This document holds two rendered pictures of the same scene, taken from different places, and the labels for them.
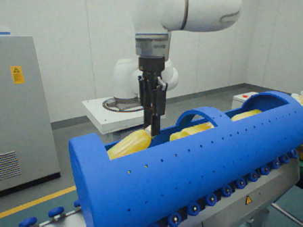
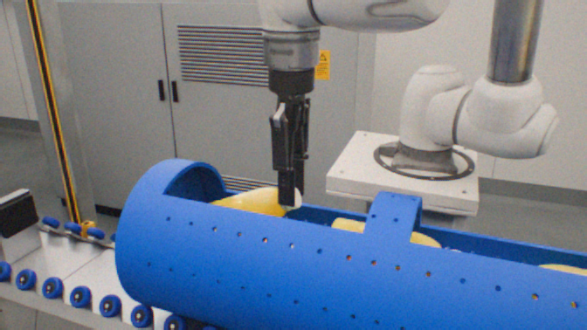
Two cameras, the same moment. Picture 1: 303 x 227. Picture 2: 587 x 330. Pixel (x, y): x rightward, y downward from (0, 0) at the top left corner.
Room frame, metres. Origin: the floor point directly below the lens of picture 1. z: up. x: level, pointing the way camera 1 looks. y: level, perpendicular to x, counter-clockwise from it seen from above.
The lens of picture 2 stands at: (0.12, -0.58, 1.55)
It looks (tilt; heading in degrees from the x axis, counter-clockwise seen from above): 23 degrees down; 52
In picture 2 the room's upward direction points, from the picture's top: straight up
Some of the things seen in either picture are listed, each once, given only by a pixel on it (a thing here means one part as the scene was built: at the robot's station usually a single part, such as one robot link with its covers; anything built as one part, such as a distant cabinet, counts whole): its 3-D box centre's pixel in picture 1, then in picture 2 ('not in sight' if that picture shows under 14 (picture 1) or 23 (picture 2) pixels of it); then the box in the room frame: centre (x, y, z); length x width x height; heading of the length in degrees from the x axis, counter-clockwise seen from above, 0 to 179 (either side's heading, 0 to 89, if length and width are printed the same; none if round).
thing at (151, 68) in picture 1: (151, 72); (291, 94); (0.58, 0.00, 1.37); 0.08 x 0.07 x 0.09; 31
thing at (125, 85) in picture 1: (127, 77); (434, 105); (1.20, 0.15, 1.22); 0.18 x 0.16 x 0.22; 100
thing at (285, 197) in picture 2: (155, 124); (286, 186); (0.56, -0.01, 1.21); 0.03 x 0.01 x 0.07; 121
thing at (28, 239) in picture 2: not in sight; (17, 227); (0.19, 0.55, 1.00); 0.10 x 0.04 x 0.15; 30
